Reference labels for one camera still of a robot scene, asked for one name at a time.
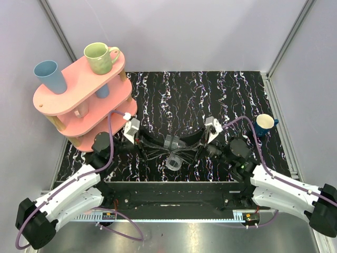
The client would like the green ceramic mug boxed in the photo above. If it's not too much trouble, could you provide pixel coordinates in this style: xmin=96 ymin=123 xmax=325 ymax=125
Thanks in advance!
xmin=84 ymin=42 xmax=121 ymax=75

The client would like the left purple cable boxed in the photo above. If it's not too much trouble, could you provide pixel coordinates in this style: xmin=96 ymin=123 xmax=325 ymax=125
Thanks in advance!
xmin=15 ymin=110 xmax=144 ymax=250

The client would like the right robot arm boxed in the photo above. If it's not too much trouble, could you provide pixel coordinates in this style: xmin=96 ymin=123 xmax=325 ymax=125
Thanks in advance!
xmin=174 ymin=127 xmax=336 ymax=238

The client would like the black marble pattern mat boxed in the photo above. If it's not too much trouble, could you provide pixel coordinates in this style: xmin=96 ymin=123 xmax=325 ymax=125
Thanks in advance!
xmin=59 ymin=71 xmax=293 ymax=183

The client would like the dark blue mug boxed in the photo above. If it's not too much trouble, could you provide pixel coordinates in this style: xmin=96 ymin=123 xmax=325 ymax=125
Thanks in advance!
xmin=253 ymin=114 xmax=279 ymax=137

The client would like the small blue cup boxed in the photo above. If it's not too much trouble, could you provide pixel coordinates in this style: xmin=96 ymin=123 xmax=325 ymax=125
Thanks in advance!
xmin=95 ymin=84 xmax=110 ymax=99

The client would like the purple cable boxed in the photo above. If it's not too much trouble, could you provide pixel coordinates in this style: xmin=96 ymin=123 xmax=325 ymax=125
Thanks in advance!
xmin=15 ymin=110 xmax=144 ymax=250
xmin=221 ymin=115 xmax=337 ymax=229

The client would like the pale pink mug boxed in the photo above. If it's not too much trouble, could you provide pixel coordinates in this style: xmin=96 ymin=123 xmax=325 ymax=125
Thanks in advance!
xmin=74 ymin=101 xmax=89 ymax=118

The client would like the light blue plastic cup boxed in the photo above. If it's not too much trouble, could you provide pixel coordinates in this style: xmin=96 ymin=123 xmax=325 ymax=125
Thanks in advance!
xmin=34 ymin=60 xmax=67 ymax=94

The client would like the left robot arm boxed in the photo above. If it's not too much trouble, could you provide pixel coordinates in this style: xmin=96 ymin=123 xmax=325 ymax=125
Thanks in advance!
xmin=15 ymin=131 xmax=166 ymax=250

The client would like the white slotted cable duct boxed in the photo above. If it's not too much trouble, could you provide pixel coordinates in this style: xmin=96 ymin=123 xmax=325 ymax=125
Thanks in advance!
xmin=71 ymin=210 xmax=260 ymax=223

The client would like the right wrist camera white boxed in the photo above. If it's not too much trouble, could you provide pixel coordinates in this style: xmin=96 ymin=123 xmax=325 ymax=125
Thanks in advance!
xmin=205 ymin=116 xmax=223 ymax=144

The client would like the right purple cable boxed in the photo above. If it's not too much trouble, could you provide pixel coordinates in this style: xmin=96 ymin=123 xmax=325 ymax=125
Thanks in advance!
xmin=221 ymin=115 xmax=337 ymax=229

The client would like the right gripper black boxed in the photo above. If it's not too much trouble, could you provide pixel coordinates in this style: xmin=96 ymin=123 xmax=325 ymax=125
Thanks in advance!
xmin=172 ymin=124 xmax=234 ymax=165

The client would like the clear elbow pipe fitting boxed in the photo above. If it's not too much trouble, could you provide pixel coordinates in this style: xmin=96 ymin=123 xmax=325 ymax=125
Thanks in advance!
xmin=165 ymin=141 xmax=186 ymax=171

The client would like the pink three-tier wooden shelf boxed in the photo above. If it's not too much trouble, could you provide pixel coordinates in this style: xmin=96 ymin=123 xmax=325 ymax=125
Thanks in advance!
xmin=33 ymin=52 xmax=137 ymax=152

